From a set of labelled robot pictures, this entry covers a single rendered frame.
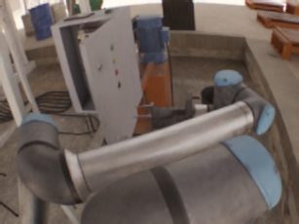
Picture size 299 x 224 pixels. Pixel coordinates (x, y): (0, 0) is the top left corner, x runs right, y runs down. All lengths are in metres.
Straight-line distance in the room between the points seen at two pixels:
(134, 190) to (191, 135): 0.26
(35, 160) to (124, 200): 0.25
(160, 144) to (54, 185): 0.22
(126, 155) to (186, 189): 0.22
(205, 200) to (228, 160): 0.05
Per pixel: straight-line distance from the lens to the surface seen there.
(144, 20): 1.77
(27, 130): 0.51
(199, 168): 0.22
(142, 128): 2.05
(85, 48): 0.66
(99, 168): 0.40
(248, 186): 0.23
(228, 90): 0.65
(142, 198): 0.21
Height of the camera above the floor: 1.44
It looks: 38 degrees down
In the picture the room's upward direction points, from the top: 8 degrees counter-clockwise
